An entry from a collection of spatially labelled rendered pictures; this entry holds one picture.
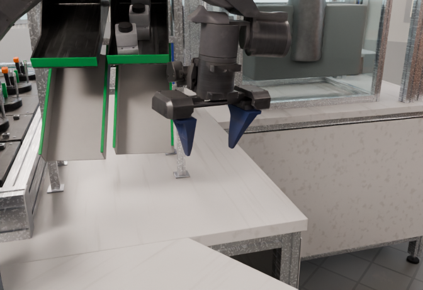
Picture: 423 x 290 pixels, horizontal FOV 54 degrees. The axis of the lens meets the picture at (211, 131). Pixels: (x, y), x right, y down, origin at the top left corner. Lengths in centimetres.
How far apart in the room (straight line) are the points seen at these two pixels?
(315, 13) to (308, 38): 10
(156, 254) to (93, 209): 24
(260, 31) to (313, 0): 115
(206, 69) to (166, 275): 38
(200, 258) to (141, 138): 31
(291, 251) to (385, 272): 138
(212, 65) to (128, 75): 48
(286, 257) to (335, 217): 103
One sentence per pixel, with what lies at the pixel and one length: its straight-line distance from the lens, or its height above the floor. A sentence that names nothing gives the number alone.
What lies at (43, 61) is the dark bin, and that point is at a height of 120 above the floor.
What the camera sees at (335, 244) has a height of 21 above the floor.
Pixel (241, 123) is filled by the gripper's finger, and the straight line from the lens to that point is 66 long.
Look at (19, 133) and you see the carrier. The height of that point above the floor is 97.
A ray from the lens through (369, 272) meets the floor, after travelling 232.
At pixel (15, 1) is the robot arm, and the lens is 58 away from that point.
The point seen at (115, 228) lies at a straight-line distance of 92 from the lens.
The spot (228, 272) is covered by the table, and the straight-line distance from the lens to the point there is 79.
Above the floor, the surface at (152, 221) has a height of 86.
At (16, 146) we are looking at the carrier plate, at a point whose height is 97.
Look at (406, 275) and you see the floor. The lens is 237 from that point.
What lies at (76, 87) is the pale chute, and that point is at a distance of 103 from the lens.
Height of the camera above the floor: 134
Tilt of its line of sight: 19 degrees down
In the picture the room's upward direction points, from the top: straight up
